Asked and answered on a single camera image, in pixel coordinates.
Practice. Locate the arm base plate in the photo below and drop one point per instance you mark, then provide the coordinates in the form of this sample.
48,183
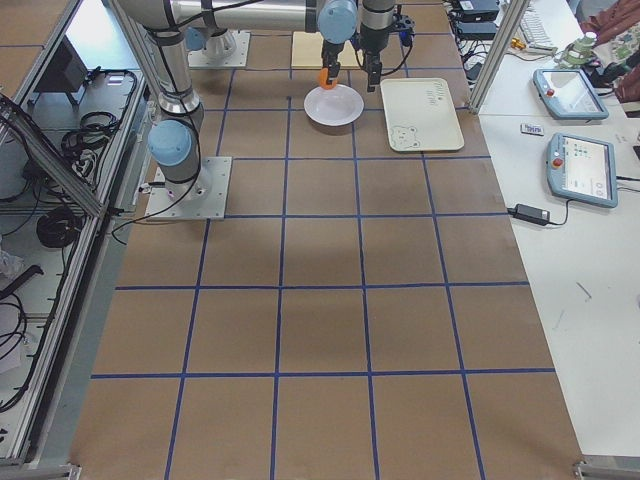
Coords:
224,51
205,200

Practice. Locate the black power brick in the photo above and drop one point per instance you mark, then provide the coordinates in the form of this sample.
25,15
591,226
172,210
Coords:
476,30

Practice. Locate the teach pendant far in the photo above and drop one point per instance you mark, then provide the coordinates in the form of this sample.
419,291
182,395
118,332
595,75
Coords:
568,94

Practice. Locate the white keyboard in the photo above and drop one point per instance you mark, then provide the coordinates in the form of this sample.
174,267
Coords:
534,34

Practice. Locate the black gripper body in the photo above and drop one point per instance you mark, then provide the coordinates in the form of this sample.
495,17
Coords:
371,42
330,51

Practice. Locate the bamboo cutting board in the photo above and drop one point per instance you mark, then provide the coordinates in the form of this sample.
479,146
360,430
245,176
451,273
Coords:
306,52

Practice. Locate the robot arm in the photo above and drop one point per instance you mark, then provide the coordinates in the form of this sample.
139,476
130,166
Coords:
166,22
334,20

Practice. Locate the aluminium profile post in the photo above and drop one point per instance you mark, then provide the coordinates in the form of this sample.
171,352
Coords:
508,26

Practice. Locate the teach pendant near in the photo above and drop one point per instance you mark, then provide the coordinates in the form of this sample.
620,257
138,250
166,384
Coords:
582,169

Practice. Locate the black power adapter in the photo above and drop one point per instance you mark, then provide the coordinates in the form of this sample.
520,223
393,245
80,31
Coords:
530,214

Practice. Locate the cream bear tray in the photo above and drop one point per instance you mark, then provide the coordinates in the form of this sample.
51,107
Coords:
420,115

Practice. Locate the teach pendant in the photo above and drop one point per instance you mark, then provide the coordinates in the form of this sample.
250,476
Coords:
582,169
568,94

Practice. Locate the white round plate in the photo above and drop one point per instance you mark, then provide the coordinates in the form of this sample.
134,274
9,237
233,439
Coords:
333,107

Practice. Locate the orange fruit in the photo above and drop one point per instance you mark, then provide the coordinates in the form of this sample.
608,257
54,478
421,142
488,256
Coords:
325,87

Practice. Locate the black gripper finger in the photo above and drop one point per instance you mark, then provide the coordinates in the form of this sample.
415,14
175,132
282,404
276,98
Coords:
324,77
334,72
373,70

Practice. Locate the aluminium frame cable bay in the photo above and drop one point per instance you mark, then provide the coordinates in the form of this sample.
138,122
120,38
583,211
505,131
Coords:
73,102

